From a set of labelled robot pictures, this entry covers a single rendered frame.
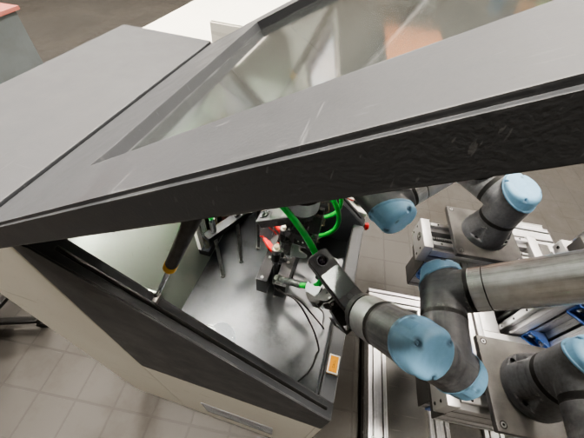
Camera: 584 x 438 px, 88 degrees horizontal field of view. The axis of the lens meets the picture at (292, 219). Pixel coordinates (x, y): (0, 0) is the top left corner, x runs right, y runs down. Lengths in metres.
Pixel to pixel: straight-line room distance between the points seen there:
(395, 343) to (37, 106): 0.76
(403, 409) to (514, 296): 1.26
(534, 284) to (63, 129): 0.81
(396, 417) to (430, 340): 1.31
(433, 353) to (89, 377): 1.88
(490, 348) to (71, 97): 1.16
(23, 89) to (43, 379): 1.65
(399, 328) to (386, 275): 1.83
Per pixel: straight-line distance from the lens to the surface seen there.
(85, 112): 0.74
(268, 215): 0.75
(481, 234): 1.20
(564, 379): 0.87
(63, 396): 2.14
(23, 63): 4.17
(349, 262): 1.09
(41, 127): 0.73
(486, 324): 1.17
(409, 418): 1.77
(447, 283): 0.59
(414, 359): 0.45
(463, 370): 0.55
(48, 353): 2.27
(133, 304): 0.60
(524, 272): 0.58
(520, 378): 0.96
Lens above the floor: 1.84
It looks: 49 degrees down
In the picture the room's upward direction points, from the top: 6 degrees clockwise
